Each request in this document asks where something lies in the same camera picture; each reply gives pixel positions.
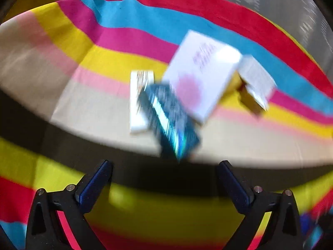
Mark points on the white box with fine print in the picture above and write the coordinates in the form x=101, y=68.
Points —
x=256, y=79

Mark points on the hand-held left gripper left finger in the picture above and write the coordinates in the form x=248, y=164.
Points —
x=93, y=187

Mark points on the white box with pink print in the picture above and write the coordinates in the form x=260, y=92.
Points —
x=203, y=73

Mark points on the striped colourful cloth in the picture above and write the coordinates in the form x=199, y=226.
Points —
x=104, y=44

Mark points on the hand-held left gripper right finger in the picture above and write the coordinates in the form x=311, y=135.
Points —
x=234, y=187

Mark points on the yellow gold box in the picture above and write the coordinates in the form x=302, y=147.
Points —
x=247, y=99

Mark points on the narrow white box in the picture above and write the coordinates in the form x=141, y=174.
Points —
x=136, y=101

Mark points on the shiny teal box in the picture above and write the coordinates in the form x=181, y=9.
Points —
x=169, y=119

